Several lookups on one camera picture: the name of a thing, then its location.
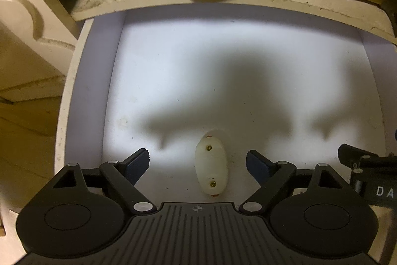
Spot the white oval plastic fitting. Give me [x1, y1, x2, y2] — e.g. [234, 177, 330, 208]
[195, 134, 229, 198]

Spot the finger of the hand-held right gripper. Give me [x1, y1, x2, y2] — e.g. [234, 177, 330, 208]
[338, 144, 388, 174]

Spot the cream wooden cabinet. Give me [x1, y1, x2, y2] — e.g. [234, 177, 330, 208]
[0, 0, 397, 104]

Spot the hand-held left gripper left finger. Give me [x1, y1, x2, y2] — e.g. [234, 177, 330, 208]
[53, 148, 157, 216]

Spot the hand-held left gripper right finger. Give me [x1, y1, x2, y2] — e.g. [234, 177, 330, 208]
[238, 150, 354, 216]

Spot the cream drawer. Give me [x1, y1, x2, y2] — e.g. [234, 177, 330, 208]
[54, 2, 397, 265]

